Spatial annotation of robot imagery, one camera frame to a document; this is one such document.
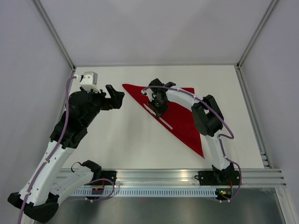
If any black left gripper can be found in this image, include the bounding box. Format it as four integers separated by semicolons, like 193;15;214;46
80;84;124;127

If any red cloth napkin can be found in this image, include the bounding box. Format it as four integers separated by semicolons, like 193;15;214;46
122;84;204;157

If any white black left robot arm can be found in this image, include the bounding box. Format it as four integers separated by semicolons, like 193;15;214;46
7;84;125;224

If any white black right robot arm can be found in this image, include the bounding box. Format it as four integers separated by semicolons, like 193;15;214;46
141;78;241;185

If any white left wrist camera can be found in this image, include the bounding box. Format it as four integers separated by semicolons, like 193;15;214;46
75;71;100;93

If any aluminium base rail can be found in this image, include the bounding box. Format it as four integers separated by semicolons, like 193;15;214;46
51;168;287;187

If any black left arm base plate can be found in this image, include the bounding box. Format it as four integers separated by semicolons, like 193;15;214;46
92;170;117;186

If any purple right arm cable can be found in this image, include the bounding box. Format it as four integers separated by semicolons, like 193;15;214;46
141;85;242;203

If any white slotted cable duct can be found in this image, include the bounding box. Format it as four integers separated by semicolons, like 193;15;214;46
71;187;217;197

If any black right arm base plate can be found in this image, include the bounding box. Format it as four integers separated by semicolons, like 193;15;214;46
194;171;240;186

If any aluminium frame post left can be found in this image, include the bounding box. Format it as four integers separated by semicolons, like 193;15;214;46
31;0;76;71

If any aluminium frame post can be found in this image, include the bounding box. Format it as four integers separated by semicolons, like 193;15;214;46
31;0;76;71
235;0;280;70

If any aluminium frame post right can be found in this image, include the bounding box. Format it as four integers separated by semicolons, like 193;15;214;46
235;0;280;70

